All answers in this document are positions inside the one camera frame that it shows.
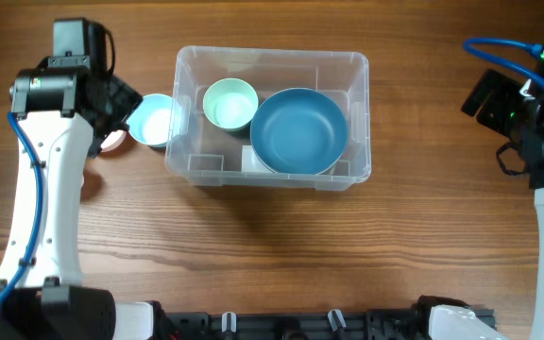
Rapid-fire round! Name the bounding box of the mint green plastic bowl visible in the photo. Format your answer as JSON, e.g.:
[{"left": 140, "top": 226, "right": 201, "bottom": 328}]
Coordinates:
[{"left": 202, "top": 77, "right": 259, "bottom": 131}]

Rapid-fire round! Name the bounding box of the dark blue plate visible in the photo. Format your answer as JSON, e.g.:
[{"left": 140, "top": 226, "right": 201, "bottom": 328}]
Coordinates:
[{"left": 250, "top": 88, "right": 349, "bottom": 175}]

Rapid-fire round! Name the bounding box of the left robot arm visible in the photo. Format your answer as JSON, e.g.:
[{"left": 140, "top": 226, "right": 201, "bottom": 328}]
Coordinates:
[{"left": 0, "top": 18, "right": 156, "bottom": 339}]

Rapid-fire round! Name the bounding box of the pink plastic bowl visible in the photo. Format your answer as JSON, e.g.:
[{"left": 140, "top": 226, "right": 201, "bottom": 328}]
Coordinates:
[{"left": 101, "top": 130, "right": 127, "bottom": 152}]

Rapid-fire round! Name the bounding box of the light blue plastic bowl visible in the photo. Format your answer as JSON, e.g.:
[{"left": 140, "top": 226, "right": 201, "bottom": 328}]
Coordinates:
[{"left": 127, "top": 93, "right": 177, "bottom": 147}]

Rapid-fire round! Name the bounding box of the clear plastic storage bin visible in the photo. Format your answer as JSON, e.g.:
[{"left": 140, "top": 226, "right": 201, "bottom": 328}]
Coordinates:
[{"left": 165, "top": 45, "right": 372, "bottom": 191}]

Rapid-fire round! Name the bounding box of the white label in bin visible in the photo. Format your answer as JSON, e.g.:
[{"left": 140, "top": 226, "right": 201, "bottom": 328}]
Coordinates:
[{"left": 241, "top": 145, "right": 271, "bottom": 174}]

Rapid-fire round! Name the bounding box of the right blue cable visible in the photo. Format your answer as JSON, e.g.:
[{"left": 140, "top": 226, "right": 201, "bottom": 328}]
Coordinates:
[{"left": 463, "top": 37, "right": 544, "bottom": 122}]

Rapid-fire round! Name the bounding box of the blue cable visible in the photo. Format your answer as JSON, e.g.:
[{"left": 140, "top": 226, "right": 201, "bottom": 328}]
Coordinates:
[
  {"left": 463, "top": 37, "right": 544, "bottom": 122},
  {"left": 0, "top": 110, "right": 46, "bottom": 340}
]

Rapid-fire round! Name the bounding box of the left blue cable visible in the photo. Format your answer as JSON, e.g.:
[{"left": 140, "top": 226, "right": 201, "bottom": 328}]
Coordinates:
[{"left": 0, "top": 110, "right": 46, "bottom": 340}]

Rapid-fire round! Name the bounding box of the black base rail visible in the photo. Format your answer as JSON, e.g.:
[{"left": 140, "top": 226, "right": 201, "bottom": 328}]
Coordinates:
[{"left": 158, "top": 309, "right": 497, "bottom": 340}]

